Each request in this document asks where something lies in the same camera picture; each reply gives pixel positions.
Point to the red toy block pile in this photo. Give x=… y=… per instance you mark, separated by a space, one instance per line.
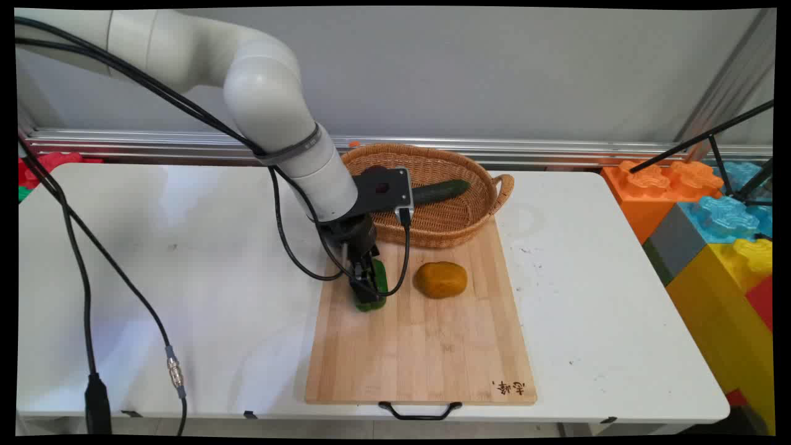
x=49 y=164

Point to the grey giant building block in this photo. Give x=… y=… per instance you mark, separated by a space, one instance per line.
x=673 y=247

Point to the dark green cucumber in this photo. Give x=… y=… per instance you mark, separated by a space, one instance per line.
x=445 y=190

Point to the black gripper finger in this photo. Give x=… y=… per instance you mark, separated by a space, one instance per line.
x=373 y=252
x=360 y=281

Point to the green toy block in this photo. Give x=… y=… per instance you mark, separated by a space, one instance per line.
x=23 y=193

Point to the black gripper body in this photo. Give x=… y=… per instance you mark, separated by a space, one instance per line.
x=353 y=233

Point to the yellow giant building block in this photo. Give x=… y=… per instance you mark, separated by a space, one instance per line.
x=723 y=334

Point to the light blue giant building block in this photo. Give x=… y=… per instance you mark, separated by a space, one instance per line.
x=726 y=216

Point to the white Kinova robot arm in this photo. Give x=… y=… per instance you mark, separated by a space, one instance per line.
x=266 y=93

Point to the black tripod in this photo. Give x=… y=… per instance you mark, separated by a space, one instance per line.
x=710 y=139

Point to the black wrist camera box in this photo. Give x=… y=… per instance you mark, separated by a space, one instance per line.
x=383 y=188

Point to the red giant building block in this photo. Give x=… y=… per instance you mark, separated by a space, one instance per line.
x=761 y=303

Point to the aluminium rail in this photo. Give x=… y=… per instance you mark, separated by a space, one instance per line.
x=494 y=148

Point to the wooden cutting board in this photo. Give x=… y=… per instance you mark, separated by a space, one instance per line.
x=420 y=346

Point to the green bell pepper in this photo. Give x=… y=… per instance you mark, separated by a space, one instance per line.
x=371 y=304

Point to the woven wicker basket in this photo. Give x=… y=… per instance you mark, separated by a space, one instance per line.
x=445 y=225

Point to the orange giant building block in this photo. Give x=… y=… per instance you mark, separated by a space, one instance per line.
x=642 y=198

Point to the yellow-brown potato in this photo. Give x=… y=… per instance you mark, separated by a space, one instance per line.
x=440 y=279

